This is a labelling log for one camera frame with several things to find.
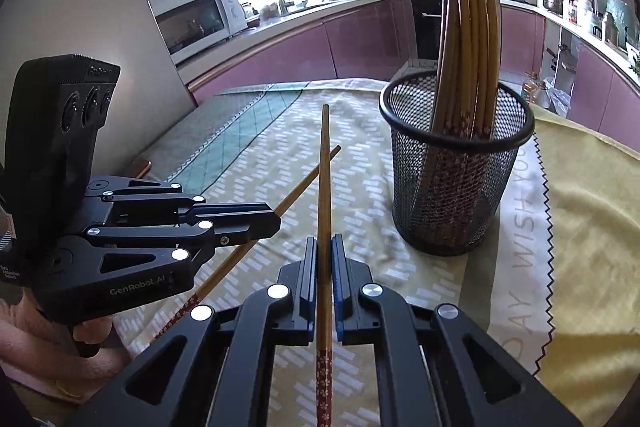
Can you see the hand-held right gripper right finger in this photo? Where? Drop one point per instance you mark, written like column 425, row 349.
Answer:
column 340, row 279

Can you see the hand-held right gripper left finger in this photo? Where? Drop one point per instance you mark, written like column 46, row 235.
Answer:
column 311, row 279

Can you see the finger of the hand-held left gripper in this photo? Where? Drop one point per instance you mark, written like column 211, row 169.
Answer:
column 150, row 202
column 240, row 227

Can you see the red patterned wooden chopstick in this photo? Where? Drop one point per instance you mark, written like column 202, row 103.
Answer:
column 325, row 187
column 305, row 184

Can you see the black mesh holder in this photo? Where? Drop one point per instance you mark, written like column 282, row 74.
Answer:
column 450, row 217

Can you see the bunch of wooden chopsticks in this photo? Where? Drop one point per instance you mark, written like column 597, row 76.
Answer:
column 465, row 57

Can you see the person's left hand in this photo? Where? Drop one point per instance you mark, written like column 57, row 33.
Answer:
column 100, row 364

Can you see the phone with orange case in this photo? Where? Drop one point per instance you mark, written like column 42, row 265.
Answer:
column 141, row 168

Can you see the teal and beige patterned cloth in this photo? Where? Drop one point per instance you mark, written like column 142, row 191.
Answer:
column 260, row 147

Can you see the white microwave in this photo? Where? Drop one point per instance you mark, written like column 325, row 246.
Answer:
column 200, row 22

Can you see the row of pink cabinet doors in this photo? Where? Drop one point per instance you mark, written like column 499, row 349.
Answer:
column 310, row 52
column 590, row 77

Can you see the white kitchen countertop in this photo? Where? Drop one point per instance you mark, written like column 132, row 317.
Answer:
column 280, row 24

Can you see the black built-in oven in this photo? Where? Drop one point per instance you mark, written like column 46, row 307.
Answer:
column 425, row 27

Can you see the cooking oil bottle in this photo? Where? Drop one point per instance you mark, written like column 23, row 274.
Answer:
column 534, row 89

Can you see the teal kitchen appliance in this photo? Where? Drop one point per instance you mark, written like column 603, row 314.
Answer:
column 620, row 22

